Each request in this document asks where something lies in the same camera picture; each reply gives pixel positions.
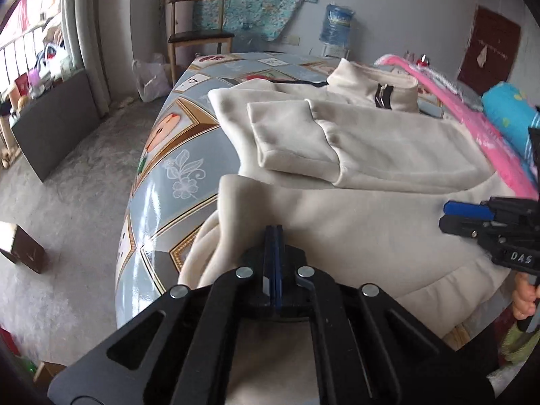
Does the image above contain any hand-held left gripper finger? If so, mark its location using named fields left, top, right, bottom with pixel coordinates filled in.
left=48, top=224, right=275, bottom=405
left=274, top=224, right=496, bottom=405

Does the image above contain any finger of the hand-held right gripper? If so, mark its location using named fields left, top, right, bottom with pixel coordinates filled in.
left=439, top=215, right=484, bottom=237
left=443, top=200, right=494, bottom=221

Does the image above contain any cream zip jacket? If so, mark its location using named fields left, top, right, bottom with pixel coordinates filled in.
left=177, top=58, right=513, bottom=405

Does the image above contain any person's right hand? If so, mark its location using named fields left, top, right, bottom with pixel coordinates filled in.
left=512, top=276, right=537, bottom=321

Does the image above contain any pink floral blanket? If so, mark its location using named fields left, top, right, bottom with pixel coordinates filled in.
left=373, top=54, right=540, bottom=201

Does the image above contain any blue patterned pillow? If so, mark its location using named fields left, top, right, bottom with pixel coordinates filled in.
left=481, top=82, right=540, bottom=173

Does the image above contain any fruit-print tablecloth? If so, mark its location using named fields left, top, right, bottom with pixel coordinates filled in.
left=115, top=53, right=443, bottom=330

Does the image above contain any brown door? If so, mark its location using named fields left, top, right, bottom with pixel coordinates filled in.
left=458, top=5, right=521, bottom=98

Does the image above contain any clear plastic bag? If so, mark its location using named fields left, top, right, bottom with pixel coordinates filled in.
left=132, top=54, right=171, bottom=103

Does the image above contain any empty clear water jug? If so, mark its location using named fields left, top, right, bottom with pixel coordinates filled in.
left=234, top=23, right=264, bottom=53

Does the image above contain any blue water bottle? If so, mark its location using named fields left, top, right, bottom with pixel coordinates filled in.
left=319, top=3, right=354, bottom=49

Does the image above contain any wooden chair with dark seat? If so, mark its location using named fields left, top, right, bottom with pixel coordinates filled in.
left=166, top=0, right=236, bottom=87

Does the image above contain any brown cardboard box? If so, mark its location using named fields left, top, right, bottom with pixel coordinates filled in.
left=0, top=221, right=46, bottom=274

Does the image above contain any small open cardboard box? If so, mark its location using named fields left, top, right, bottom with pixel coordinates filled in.
left=34, top=360, right=66, bottom=389

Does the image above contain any dark grey cabinet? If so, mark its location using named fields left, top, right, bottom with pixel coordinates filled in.
left=10, top=70, right=102, bottom=183

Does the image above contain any grey curtain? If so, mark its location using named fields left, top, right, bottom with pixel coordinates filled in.
left=62, top=0, right=140, bottom=119

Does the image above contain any red gift bag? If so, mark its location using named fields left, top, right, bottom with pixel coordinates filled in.
left=0, top=327, right=22, bottom=357

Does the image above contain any white printed plastic bag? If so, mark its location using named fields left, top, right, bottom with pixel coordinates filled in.
left=40, top=44, right=64, bottom=72

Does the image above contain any metal window railing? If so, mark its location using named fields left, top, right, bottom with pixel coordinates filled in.
left=0, top=21, right=64, bottom=93

